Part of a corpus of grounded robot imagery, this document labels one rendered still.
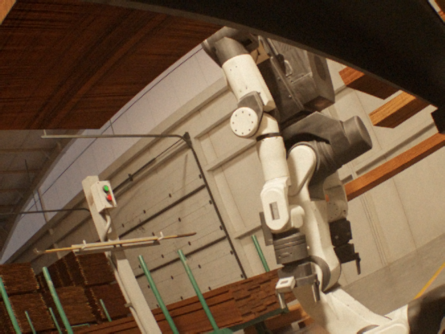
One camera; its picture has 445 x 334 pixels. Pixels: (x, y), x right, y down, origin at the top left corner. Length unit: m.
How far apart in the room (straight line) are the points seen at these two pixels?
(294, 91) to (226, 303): 3.23
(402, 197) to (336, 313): 8.62
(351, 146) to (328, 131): 0.08
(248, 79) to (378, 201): 9.00
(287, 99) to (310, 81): 0.09
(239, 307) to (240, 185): 7.55
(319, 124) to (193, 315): 3.54
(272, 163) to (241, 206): 10.54
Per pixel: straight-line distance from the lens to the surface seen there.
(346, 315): 1.60
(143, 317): 2.04
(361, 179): 2.28
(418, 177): 10.02
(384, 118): 1.09
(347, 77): 0.77
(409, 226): 10.19
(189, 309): 4.92
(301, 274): 1.41
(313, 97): 1.58
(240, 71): 1.48
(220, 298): 4.64
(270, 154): 1.43
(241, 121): 1.44
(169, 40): 0.46
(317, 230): 1.59
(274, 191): 1.39
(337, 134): 1.56
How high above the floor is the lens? 0.63
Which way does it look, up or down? 14 degrees up
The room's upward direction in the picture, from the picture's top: 22 degrees counter-clockwise
